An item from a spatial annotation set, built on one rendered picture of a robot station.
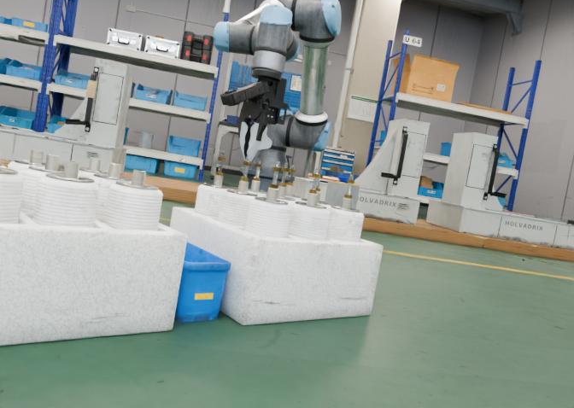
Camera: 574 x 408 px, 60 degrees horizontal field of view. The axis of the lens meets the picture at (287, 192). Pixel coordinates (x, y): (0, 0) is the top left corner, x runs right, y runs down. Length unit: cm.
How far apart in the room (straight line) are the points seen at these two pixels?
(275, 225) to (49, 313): 47
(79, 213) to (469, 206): 324
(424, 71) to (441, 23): 445
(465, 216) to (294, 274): 275
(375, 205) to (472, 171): 78
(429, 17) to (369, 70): 330
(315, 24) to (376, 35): 637
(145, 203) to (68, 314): 22
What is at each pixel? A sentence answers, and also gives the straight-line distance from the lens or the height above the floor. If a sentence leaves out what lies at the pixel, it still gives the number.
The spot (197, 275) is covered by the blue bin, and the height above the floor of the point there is 10.
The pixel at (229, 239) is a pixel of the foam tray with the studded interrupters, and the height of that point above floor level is 16.
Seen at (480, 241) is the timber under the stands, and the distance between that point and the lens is 376.
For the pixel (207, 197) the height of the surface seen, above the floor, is 22.
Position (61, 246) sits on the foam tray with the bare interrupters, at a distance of 85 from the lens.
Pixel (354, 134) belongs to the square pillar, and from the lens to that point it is 773.
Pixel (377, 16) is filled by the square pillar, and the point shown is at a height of 277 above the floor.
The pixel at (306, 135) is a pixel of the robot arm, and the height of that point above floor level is 45.
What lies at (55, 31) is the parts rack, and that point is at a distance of 623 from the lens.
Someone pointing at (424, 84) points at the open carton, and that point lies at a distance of 659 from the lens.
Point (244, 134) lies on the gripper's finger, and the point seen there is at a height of 39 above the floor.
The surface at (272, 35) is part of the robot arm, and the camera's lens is 121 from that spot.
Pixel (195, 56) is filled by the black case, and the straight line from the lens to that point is 609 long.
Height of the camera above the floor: 33
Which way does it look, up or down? 3 degrees down
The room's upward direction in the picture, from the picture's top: 10 degrees clockwise
